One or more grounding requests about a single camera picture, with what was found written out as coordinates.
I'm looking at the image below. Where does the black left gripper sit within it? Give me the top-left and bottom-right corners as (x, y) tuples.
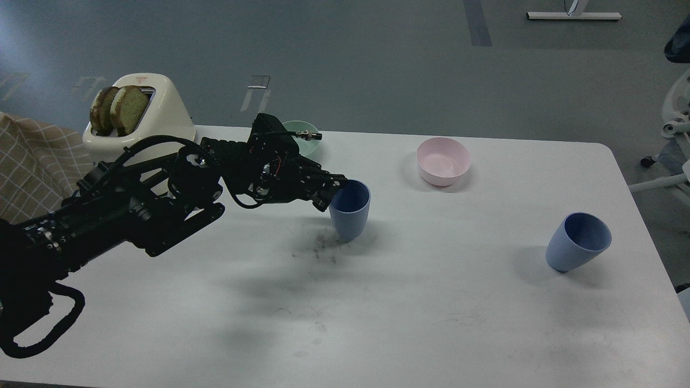
(218, 113), (348, 212)

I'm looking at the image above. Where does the blue cup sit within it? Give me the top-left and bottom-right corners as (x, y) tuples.
(329, 179), (371, 241)
(545, 213), (613, 273)

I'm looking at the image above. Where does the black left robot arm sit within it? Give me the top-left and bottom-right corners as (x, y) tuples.
(1, 113), (348, 359)

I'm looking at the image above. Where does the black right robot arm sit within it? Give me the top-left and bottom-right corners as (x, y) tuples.
(664, 15), (690, 64)

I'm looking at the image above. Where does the green bowl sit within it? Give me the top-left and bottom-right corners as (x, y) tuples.
(282, 120), (322, 157)

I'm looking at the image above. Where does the pink bowl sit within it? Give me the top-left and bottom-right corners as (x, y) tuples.
(416, 137), (472, 187)

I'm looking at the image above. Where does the cream toaster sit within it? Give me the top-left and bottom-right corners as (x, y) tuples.
(83, 73), (196, 164)

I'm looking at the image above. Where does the front bread slice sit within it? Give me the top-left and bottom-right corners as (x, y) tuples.
(110, 85), (149, 137)

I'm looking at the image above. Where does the bread slice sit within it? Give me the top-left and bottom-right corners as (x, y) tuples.
(110, 85), (149, 137)
(89, 86), (119, 136)

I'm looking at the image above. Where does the rear bread slice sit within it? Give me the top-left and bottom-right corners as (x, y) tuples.
(89, 86), (119, 136)

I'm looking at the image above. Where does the white table leg base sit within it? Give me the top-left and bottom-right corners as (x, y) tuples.
(526, 1), (623, 22)

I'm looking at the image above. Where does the white office chair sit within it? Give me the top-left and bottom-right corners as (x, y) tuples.
(629, 70), (689, 197)

